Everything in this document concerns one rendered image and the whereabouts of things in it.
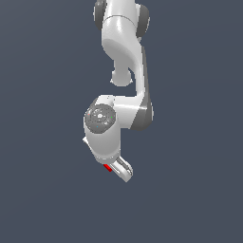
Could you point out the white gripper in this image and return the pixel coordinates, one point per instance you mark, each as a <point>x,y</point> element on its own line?
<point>124,169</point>

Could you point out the red cube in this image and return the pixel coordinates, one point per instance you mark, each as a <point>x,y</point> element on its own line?
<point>108,167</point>

